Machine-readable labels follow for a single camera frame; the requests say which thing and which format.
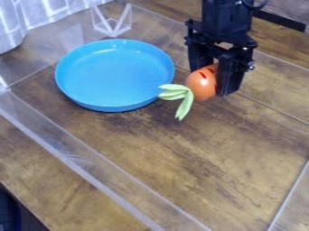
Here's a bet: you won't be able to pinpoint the white grey checked curtain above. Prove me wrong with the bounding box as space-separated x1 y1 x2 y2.
0 0 114 54

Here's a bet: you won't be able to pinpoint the black cable loop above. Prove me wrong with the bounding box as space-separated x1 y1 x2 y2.
241 0 272 10

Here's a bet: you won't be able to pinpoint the dark wooden furniture edge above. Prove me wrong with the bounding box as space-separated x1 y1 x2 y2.
253 0 309 33

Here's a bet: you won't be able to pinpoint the clear acrylic enclosure wall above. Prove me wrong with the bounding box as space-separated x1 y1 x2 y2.
0 12 309 231

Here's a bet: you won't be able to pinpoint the blue round plastic tray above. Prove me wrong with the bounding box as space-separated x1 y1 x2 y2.
55 39 176 112

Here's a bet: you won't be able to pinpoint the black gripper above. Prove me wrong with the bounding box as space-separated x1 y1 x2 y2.
185 0 257 97

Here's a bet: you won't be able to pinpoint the orange toy carrot green leaves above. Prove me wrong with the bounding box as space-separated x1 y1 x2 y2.
158 63 217 120

